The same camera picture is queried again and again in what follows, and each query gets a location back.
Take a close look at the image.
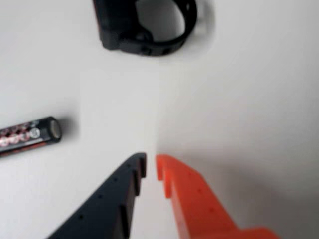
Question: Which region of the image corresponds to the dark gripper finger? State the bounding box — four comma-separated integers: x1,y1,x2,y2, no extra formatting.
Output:
46,152,148,239

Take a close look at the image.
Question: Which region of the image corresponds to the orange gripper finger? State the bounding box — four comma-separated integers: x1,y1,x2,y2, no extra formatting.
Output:
155,154,280,239

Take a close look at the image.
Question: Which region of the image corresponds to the black AAA battery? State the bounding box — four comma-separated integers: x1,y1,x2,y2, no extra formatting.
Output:
0,116,63,158

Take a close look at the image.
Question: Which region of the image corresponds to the black plastic ring clamp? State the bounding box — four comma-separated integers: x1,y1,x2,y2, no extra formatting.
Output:
93,0,199,58

